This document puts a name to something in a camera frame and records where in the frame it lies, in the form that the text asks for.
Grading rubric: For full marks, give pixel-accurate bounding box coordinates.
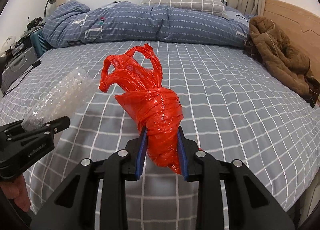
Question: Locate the blue striped duvet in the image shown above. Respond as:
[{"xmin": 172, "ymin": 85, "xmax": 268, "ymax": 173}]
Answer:
[{"xmin": 42, "ymin": 0, "xmax": 251, "ymax": 48}]

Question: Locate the wooden headboard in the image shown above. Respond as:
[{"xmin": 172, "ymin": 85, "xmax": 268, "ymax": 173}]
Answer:
[{"xmin": 264, "ymin": 0, "xmax": 320, "ymax": 79}]

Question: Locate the teal desk lamp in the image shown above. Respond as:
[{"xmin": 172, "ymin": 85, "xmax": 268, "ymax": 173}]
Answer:
[{"xmin": 44, "ymin": 0, "xmax": 56, "ymax": 18}]

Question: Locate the brown fleece jacket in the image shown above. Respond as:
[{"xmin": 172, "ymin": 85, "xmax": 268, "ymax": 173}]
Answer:
[{"xmin": 244, "ymin": 16, "xmax": 319, "ymax": 107}]

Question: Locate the clutter on suitcase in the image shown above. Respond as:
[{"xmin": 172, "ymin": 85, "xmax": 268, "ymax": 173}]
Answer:
[{"xmin": 0, "ymin": 16, "xmax": 47, "ymax": 55}]

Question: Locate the grey suitcase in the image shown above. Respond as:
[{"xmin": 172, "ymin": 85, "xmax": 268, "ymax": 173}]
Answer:
[{"xmin": 1, "ymin": 47, "xmax": 38, "ymax": 94}]

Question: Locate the clear bubble wrap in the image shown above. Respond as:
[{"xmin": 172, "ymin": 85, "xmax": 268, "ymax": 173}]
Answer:
[{"xmin": 22, "ymin": 67, "xmax": 97, "ymax": 131}]

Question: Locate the grey checked bed sheet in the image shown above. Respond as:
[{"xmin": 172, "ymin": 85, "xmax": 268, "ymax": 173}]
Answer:
[{"xmin": 1, "ymin": 41, "xmax": 319, "ymax": 229}]

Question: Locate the teal plastic crate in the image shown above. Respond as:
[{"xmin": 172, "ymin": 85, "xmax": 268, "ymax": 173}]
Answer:
[{"xmin": 30, "ymin": 27, "xmax": 52, "ymax": 58}]

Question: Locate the black charger cable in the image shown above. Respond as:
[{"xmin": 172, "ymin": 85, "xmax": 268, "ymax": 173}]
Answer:
[{"xmin": 2, "ymin": 60, "xmax": 42, "ymax": 98}]

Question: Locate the person's left hand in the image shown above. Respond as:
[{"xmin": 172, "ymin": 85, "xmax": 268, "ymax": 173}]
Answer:
[{"xmin": 1, "ymin": 175, "xmax": 30, "ymax": 212}]

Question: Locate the red plastic bag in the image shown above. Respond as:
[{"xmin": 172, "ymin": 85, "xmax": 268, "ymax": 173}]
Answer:
[{"xmin": 99, "ymin": 44, "xmax": 183, "ymax": 174}]

